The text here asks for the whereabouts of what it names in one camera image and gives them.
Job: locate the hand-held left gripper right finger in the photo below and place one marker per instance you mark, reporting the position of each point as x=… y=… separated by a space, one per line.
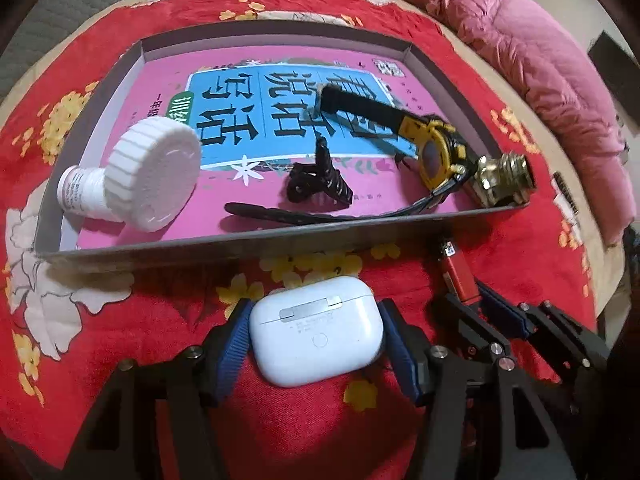
x=400 y=350

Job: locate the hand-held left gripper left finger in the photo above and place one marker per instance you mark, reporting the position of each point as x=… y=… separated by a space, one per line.
x=235 y=345

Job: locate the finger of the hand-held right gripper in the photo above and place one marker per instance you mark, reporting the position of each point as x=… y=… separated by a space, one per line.
x=505 y=307
x=465 y=325

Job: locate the red lighter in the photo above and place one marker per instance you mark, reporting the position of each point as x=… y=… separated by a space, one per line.
x=457 y=270

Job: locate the white earbuds case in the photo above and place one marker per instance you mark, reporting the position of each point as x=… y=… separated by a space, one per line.
x=315 y=330

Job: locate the shallow grey cardboard box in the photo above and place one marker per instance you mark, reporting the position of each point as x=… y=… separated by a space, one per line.
x=200 y=247

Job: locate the brass pipe fitting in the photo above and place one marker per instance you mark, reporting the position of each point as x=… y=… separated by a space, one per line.
x=502 y=180

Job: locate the yellow and black wristwatch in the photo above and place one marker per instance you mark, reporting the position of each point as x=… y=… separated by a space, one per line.
x=440 y=157

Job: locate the black hair claw clip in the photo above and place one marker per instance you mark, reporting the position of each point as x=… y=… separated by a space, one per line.
x=320 y=180

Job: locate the large white ribbed cap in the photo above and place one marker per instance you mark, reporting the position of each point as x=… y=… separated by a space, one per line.
x=155 y=175

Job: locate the white pill bottle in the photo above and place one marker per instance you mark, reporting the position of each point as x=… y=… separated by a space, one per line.
x=80 y=192

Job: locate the red floral blanket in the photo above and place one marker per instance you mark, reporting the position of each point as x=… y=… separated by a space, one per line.
x=165 y=310

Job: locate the pink quilted duvet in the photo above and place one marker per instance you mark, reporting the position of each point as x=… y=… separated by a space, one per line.
x=540 y=60

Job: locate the black television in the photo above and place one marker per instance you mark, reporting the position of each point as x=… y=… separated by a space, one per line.
x=612 y=52

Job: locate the pink and blue book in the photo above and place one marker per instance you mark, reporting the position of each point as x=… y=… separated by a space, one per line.
x=165 y=75

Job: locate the grey quilted headboard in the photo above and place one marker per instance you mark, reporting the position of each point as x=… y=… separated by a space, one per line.
x=60 y=10

